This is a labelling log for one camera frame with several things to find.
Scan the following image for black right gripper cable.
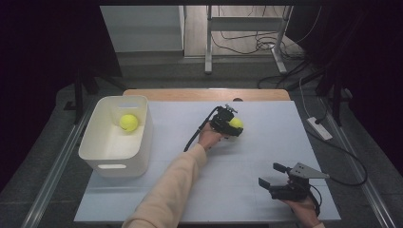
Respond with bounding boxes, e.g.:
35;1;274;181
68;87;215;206
309;184;323;217

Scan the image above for white metal desk frame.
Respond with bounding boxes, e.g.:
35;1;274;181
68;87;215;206
203;5;295;76

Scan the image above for yellow tennis ball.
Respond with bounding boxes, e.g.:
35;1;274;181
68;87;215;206
119;113;140;133
228;117;244;129

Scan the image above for black stand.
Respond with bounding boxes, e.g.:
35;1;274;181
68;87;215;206
315;67;354;127
64;67;127;125

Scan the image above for black power cable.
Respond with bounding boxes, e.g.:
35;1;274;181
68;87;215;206
304;118;369;187

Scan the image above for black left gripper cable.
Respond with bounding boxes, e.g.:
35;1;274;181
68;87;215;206
182;105;221;153

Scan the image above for white table mat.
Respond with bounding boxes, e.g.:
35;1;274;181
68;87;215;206
73;100;342;222

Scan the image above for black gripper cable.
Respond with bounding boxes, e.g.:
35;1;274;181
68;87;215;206
309;184;323;217
182;105;221;153

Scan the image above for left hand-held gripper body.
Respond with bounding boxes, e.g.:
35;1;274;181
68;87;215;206
209;104;239;135

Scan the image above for person's right hand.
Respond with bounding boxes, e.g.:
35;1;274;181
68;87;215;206
282;194;325;228

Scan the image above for white plastic storage bin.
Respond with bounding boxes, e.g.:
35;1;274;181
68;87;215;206
78;95;155;179

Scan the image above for tangled black floor cables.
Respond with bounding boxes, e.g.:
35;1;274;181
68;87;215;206
210;6;307;61

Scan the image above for white power strip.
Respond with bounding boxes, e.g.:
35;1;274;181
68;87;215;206
306;116;334;142

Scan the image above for white cabinet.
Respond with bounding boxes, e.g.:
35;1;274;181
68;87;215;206
99;5;185;53

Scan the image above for thick black floor cable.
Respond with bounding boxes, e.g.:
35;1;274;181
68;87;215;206
257;60;326;91

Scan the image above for person's left hand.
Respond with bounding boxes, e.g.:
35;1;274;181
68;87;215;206
197;123;230;152

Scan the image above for metal floor rail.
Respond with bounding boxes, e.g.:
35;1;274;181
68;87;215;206
319;96;397;228
20;101;96;228

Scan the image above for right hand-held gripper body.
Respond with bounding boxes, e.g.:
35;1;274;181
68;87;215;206
268;161;331;202

